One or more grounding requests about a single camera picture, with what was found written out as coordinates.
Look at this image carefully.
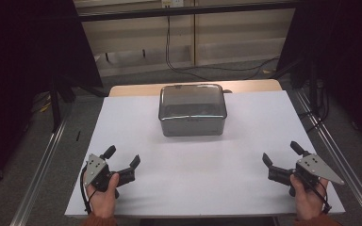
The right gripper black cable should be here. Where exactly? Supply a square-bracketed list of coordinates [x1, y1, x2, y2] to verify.
[295, 171, 333, 215]

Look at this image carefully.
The black curtain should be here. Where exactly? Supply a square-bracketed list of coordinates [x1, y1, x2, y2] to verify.
[0, 0, 104, 192]
[275, 0, 362, 153]

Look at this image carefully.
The white power strip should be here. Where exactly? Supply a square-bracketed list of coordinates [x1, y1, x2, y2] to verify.
[161, 0, 185, 9]

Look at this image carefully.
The black hanging power cable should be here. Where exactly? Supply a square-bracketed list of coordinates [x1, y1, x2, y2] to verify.
[164, 15, 281, 81]

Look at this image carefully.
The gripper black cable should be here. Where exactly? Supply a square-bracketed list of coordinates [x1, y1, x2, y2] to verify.
[295, 171, 333, 215]
[79, 165, 94, 215]

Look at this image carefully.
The silver metal floor rail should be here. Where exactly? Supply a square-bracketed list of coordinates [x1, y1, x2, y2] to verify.
[9, 115, 71, 226]
[294, 89, 362, 226]

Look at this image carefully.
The black horizontal frame bar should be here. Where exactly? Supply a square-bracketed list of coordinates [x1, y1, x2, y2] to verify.
[77, 1, 300, 23]

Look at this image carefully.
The person's left hand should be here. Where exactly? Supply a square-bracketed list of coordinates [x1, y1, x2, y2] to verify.
[84, 172, 121, 219]

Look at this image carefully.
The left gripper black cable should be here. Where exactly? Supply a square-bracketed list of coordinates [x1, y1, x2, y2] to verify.
[79, 165, 94, 215]

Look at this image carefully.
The gray box with clear lid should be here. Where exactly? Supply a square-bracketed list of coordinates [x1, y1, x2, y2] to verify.
[157, 83, 228, 137]

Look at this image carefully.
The light wooden office desk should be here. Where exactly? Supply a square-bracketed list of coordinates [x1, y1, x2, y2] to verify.
[74, 0, 297, 78]

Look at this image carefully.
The white table mat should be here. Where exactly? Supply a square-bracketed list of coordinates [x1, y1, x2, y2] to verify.
[64, 90, 347, 219]

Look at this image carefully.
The person's right hand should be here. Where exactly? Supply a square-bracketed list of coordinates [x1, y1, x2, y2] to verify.
[289, 173, 330, 220]

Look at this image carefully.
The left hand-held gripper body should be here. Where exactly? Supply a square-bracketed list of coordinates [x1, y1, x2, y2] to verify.
[83, 153, 137, 200]

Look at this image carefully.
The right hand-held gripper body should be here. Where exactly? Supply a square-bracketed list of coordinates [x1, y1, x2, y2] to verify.
[267, 153, 346, 197]

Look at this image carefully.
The black metal stand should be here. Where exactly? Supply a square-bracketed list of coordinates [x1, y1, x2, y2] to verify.
[48, 74, 77, 134]

